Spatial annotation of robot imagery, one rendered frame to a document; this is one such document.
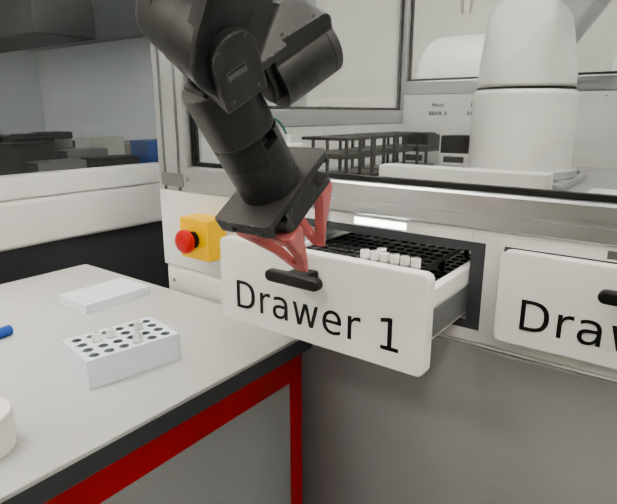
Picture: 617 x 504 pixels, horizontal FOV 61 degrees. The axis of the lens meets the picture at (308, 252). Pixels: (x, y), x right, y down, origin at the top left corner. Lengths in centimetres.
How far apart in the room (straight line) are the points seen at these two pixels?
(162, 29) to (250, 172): 13
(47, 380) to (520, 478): 61
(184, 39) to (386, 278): 31
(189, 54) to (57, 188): 98
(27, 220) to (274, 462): 75
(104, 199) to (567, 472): 109
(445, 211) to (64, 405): 50
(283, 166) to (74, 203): 93
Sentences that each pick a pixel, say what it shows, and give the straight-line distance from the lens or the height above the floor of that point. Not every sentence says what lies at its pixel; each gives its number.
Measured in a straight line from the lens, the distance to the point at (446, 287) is 63.
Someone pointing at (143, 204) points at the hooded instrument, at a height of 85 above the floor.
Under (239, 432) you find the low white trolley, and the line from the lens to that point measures 77.
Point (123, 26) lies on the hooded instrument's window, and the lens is 144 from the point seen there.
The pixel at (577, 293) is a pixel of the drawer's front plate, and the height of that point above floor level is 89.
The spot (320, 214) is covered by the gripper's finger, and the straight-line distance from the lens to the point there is 50.
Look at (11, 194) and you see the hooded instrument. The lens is 126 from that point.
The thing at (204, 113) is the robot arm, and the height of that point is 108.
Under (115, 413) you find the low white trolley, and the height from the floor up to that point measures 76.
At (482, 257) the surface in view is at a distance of 68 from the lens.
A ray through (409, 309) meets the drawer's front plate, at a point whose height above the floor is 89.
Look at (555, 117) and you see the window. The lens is 65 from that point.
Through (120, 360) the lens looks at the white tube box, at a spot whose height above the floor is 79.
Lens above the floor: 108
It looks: 15 degrees down
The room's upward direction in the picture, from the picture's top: straight up
